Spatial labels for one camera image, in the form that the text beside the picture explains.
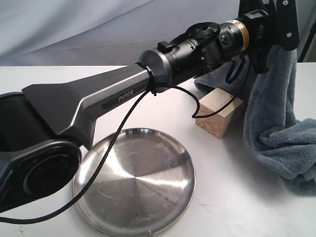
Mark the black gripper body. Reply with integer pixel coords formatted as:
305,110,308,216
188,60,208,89
238,0,276,74

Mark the light wooden block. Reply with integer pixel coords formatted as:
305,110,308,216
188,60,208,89
196,88,245,139

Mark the grey-blue fluffy towel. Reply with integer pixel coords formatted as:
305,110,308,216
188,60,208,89
194,46,316,196

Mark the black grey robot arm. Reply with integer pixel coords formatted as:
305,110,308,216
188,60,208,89
0,0,276,212

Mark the black stand pole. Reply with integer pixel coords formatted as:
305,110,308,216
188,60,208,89
298,20,316,63

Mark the round stainless steel plate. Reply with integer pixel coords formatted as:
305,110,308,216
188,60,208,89
72,128,196,237

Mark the grey fabric backdrop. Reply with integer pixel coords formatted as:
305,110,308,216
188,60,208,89
0,0,316,66

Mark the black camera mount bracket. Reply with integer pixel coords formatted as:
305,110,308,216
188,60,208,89
269,0,300,51

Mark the black cable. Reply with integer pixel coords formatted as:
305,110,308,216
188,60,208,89
0,21,247,220

